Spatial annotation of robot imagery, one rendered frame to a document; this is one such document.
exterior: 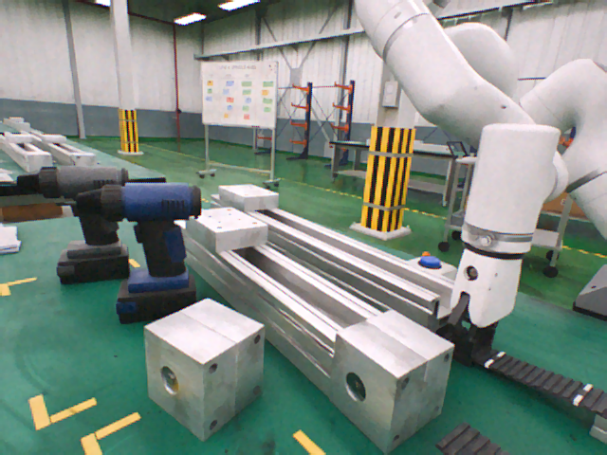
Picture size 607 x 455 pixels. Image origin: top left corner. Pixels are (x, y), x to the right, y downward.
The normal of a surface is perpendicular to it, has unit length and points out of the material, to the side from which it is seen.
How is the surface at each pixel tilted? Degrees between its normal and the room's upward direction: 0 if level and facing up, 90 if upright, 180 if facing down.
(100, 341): 0
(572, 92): 90
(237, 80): 90
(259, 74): 90
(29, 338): 0
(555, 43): 90
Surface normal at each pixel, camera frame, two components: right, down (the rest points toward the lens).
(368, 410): -0.80, 0.12
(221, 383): 0.81, 0.22
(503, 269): 0.53, 0.20
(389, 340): 0.06, -0.96
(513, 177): -0.40, 0.24
